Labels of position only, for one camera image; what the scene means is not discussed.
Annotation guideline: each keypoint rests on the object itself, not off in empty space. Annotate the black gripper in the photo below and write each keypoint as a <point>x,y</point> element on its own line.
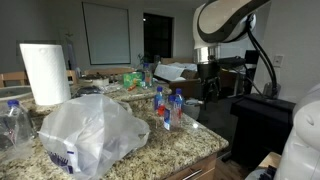
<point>208,73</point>

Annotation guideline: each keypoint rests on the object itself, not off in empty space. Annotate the small blue-capped water bottle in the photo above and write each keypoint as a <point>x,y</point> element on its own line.
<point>159,101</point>
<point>170,115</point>
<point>180,100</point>

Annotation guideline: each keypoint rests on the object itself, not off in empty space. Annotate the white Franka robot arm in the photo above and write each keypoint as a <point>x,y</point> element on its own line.
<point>226,16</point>

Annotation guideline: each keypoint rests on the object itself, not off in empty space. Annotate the translucent white plastic bag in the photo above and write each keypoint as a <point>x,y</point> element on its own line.
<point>90,133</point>

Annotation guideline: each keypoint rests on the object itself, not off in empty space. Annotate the grey bucket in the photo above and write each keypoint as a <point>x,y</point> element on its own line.
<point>191,110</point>

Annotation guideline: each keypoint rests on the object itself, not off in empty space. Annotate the brown sofa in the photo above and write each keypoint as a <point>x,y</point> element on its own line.
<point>186,87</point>

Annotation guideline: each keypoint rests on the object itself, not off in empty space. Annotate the white cloth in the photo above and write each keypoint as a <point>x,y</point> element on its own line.
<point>170,71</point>

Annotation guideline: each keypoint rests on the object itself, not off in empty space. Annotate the black computer monitor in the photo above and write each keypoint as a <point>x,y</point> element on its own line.
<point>251,57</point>

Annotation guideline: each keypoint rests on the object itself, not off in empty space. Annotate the glass dome jar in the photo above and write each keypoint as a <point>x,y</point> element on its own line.
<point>270,90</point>

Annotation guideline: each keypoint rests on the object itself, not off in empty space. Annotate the black cabinet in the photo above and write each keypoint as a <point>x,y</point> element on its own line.
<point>260,130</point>

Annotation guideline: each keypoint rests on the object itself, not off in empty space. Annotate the clear bottle with dark cap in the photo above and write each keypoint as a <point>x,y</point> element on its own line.
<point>147,76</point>

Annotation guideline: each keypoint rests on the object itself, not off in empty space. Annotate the large dark window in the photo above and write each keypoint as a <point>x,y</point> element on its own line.
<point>158,36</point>

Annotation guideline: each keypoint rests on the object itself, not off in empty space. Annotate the orange marker pen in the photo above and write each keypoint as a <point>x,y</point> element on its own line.
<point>132,88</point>

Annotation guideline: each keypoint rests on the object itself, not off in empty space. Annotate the green cardboard box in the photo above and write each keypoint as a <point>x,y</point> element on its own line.
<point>132,80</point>

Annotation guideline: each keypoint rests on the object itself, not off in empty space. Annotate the wooden board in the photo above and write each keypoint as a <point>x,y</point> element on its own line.
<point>270,159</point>

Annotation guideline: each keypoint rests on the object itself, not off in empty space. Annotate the dark flat dish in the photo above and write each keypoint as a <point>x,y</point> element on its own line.
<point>87,91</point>

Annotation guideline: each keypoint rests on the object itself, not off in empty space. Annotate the wooden chair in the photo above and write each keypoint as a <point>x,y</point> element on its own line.
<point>71,76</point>
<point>13,78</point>

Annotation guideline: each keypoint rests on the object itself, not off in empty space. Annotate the white paper towel roll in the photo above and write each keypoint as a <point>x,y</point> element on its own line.
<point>46,75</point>

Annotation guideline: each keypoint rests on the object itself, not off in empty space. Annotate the steel sink basin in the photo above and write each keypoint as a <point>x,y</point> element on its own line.
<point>13,92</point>

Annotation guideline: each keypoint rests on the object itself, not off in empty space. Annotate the large clear blue-capped bottle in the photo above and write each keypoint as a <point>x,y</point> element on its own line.
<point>15,128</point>

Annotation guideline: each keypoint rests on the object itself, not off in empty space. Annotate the white wall switch plate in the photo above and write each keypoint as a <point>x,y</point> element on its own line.
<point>278,60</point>

